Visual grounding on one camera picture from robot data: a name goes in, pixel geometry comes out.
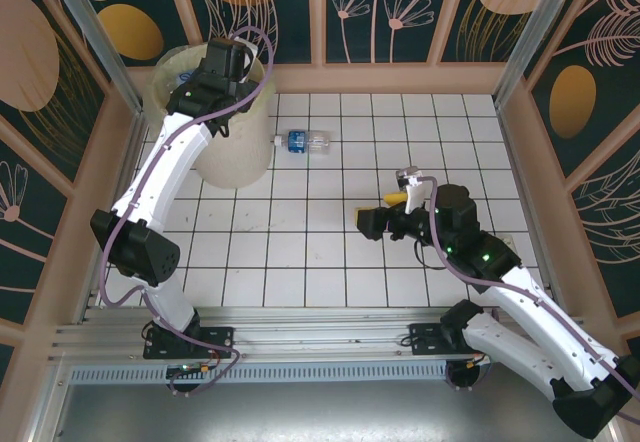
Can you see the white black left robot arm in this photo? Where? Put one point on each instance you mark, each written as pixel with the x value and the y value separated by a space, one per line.
pixel 165 162

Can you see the cream plastic bin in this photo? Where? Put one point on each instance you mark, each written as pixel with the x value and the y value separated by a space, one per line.
pixel 240 157

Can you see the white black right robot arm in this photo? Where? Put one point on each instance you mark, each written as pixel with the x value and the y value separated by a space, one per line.
pixel 500 342

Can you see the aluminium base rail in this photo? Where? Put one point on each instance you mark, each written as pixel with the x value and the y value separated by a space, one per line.
pixel 325 337

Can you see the aluminium side rail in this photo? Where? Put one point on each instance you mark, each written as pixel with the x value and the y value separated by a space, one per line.
pixel 529 187
pixel 134 147

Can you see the aluminium frame post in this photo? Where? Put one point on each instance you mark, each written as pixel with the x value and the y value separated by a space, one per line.
pixel 540 27
pixel 85 27

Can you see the clear bottle blue label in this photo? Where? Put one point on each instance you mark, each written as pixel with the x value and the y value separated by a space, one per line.
pixel 297 142

